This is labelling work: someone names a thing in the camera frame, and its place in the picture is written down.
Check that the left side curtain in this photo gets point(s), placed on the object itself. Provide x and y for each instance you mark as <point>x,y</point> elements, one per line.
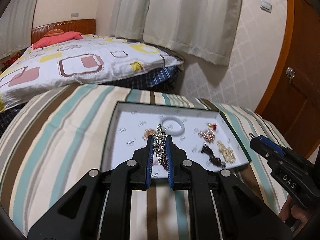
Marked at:
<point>16,26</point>

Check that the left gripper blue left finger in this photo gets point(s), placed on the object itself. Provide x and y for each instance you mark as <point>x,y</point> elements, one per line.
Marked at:
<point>149,161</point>

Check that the striped bed cover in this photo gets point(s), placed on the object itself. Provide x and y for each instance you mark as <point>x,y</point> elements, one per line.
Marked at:
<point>59,135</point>

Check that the green shallow box tray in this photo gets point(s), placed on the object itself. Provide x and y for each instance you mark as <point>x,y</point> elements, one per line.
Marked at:
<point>132,123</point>

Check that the wooden headboard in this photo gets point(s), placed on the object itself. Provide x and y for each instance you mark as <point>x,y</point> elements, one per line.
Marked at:
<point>85,26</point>

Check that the white patterned quilt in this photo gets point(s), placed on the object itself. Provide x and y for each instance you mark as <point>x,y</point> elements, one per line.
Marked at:
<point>92,59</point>

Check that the pink red pillow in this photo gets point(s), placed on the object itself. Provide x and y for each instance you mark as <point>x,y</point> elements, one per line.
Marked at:
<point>51,40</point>

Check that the pale jade bangle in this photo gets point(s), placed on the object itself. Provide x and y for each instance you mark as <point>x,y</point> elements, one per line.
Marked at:
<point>172,126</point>

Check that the wooden door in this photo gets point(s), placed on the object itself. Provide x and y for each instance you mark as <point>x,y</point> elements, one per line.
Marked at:
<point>293,107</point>

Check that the cream window curtain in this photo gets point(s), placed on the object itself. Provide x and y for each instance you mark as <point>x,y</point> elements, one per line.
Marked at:
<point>203,28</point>

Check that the metal door lock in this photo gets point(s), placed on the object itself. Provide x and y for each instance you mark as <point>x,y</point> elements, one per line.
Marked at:
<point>290,73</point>

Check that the right hand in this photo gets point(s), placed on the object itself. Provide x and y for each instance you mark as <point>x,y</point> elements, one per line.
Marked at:
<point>290,208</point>

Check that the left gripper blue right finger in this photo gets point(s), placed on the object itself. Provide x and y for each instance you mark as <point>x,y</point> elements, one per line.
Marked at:
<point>169,161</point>

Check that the wall light switch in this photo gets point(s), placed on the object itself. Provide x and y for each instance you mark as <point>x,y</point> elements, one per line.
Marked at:
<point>266,6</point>

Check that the silver rhinestone brooch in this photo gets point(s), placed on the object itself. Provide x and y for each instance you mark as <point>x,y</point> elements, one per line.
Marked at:
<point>159,144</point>

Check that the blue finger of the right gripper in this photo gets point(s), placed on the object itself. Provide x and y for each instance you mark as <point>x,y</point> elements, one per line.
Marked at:
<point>277,148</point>

